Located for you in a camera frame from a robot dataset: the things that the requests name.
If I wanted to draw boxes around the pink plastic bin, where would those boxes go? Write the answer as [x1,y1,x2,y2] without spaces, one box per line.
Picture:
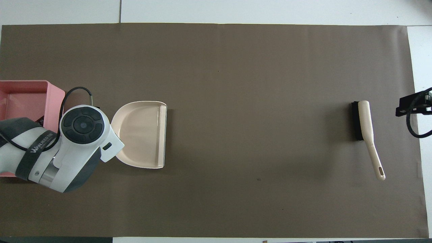
[0,80,66,178]

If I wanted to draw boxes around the beige plastic dustpan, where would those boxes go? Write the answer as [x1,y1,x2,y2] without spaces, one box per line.
[111,101,168,169]

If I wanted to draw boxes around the beige hand brush black bristles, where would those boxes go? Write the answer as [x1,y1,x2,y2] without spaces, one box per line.
[351,100,386,181]

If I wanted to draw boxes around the black cable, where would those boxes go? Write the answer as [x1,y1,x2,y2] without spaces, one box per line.
[406,87,432,138]
[0,87,101,152]

